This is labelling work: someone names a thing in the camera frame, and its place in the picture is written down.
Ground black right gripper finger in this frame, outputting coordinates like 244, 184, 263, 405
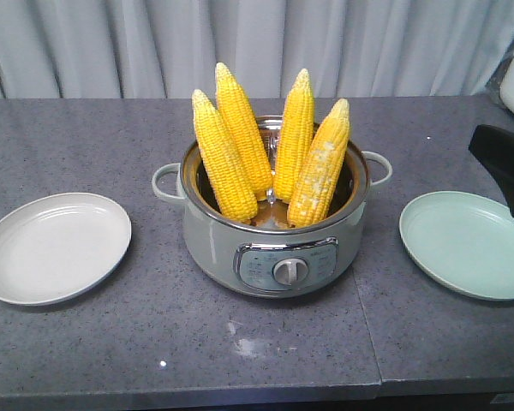
469, 124, 514, 217

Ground light green round plate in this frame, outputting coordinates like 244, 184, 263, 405
398, 191, 514, 301

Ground yellow corn cob white patches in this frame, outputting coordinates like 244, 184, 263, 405
287, 98, 350, 228

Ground beige round plate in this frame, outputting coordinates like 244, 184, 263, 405
0, 193, 132, 306

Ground green electric cooking pot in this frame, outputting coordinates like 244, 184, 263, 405
151, 114, 393, 300

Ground white pleated curtain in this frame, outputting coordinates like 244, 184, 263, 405
0, 1, 514, 98

